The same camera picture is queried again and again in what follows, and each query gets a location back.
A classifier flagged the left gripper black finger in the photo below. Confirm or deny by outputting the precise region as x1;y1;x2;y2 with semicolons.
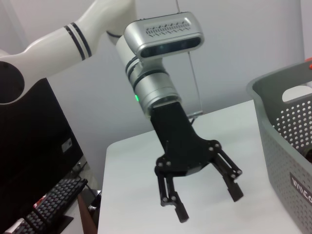
155;168;190;224
211;146;245;203

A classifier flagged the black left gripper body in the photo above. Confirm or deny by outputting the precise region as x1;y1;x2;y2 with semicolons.
148;101;223;177

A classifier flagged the grey perforated plastic storage basket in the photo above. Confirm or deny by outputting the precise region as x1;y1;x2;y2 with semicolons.
246;62;312;234

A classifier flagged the brown wooden panel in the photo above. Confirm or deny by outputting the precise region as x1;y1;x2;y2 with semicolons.
78;189;103;234

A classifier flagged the black computer keyboard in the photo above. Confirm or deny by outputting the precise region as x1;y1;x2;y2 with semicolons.
11;176;89;234

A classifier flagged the black computer monitor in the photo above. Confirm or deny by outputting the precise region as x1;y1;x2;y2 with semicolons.
0;78;85;227

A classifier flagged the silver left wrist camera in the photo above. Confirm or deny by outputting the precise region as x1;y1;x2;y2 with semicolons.
123;11;205;59

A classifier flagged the black flat base plate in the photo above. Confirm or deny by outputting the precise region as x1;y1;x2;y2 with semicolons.
47;214;74;234

